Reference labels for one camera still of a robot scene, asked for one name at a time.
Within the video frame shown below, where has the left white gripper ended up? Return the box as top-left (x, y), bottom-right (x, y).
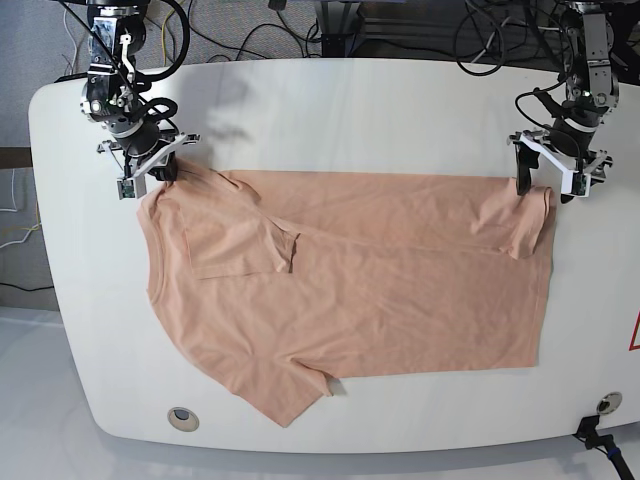
top-left (508, 118), bottom-right (613, 204)

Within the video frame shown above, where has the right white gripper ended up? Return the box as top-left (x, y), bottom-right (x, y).
top-left (97, 120), bottom-right (201, 182)

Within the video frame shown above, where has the peach pink T-shirt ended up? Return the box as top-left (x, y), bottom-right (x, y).
top-left (138, 162), bottom-right (556, 427)

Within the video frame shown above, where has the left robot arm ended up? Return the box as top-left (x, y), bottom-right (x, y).
top-left (508, 1), bottom-right (619, 203)

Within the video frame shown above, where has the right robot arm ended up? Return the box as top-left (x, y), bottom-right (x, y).
top-left (81, 1), bottom-right (199, 198)

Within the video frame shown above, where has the red triangle warning sticker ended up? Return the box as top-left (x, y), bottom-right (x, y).
top-left (629, 314), bottom-right (640, 351)

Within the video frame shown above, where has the silver right table grommet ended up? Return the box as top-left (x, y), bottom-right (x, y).
top-left (596, 392), bottom-right (623, 416)

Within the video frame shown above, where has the silver table grommet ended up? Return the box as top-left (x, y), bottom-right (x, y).
top-left (167, 407), bottom-right (200, 433)
top-left (596, 392), bottom-right (623, 416)

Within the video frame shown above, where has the silver left table grommet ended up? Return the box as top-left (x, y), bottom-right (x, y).
top-left (167, 407), bottom-right (200, 433)

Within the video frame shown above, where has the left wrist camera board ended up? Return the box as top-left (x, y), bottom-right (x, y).
top-left (571, 172), bottom-right (591, 198)

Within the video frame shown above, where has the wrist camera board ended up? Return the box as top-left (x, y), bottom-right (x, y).
top-left (117, 179), bottom-right (136, 200)
top-left (571, 172), bottom-right (591, 198)

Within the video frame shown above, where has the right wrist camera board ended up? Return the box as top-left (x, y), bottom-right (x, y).
top-left (117, 179), bottom-right (136, 200)

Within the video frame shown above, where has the yellow floor cable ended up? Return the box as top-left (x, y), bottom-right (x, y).
top-left (160, 0), bottom-right (185, 68)

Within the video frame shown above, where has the white floor cable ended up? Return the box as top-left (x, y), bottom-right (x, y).
top-left (61, 0), bottom-right (81, 76)

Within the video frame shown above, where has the black metal frame post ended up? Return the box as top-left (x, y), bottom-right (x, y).
top-left (314, 1), bottom-right (361, 58)

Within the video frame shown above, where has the black cable with plug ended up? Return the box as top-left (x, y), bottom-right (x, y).
top-left (573, 412), bottom-right (640, 480)

